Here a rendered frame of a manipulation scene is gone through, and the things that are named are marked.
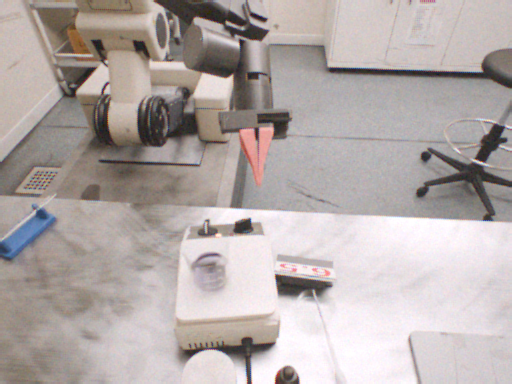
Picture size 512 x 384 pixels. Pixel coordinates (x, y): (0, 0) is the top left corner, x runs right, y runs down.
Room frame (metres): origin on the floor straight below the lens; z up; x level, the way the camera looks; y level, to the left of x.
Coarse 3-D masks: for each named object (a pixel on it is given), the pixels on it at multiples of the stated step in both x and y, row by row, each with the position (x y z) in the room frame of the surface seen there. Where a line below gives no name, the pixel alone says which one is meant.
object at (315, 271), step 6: (282, 264) 0.32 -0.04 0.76; (288, 264) 0.32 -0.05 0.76; (282, 270) 0.29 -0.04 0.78; (288, 270) 0.29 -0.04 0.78; (294, 270) 0.30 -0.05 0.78; (300, 270) 0.30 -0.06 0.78; (306, 270) 0.30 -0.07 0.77; (312, 270) 0.30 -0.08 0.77; (318, 270) 0.30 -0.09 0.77; (324, 270) 0.31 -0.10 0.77; (330, 270) 0.31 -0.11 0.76; (324, 276) 0.28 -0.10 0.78; (330, 276) 0.28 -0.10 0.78
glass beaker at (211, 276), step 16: (192, 240) 0.26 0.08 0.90; (208, 240) 0.27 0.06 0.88; (224, 240) 0.26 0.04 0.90; (192, 256) 0.26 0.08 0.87; (224, 256) 0.23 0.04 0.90; (192, 272) 0.23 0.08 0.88; (208, 272) 0.22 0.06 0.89; (224, 272) 0.23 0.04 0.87; (208, 288) 0.22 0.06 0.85; (224, 288) 0.23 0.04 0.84
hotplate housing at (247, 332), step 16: (272, 256) 0.29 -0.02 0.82; (176, 288) 0.24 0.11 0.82; (176, 320) 0.20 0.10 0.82; (224, 320) 0.20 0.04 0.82; (240, 320) 0.20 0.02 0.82; (256, 320) 0.20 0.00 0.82; (272, 320) 0.20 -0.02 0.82; (176, 336) 0.19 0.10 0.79; (192, 336) 0.19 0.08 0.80; (208, 336) 0.19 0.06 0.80; (224, 336) 0.19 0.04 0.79; (240, 336) 0.19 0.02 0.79; (256, 336) 0.19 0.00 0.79; (272, 336) 0.19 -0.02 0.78
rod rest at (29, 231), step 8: (40, 208) 0.42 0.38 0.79; (40, 216) 0.42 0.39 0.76; (48, 216) 0.42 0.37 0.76; (24, 224) 0.40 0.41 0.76; (32, 224) 0.40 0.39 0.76; (40, 224) 0.40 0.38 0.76; (48, 224) 0.41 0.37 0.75; (16, 232) 0.38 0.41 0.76; (24, 232) 0.38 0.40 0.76; (32, 232) 0.38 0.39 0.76; (40, 232) 0.39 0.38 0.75; (8, 240) 0.37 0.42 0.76; (16, 240) 0.37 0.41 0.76; (24, 240) 0.37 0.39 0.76; (32, 240) 0.37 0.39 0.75; (0, 248) 0.35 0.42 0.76; (8, 248) 0.34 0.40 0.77; (16, 248) 0.35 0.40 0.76; (8, 256) 0.33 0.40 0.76
